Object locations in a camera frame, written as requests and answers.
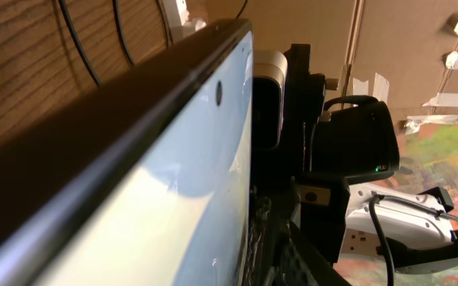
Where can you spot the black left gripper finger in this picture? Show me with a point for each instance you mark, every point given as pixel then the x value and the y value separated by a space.
pixel 277 253

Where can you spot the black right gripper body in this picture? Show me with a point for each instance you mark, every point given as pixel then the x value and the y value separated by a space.
pixel 323 195

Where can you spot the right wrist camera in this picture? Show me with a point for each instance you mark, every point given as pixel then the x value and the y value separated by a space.
pixel 270 72

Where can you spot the white power strip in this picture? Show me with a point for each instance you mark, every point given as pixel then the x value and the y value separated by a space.
pixel 356 242

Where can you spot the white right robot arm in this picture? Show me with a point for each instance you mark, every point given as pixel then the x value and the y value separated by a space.
pixel 355 139

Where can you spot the Samsung Galaxy smartphone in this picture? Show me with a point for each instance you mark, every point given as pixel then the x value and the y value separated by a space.
pixel 145 181

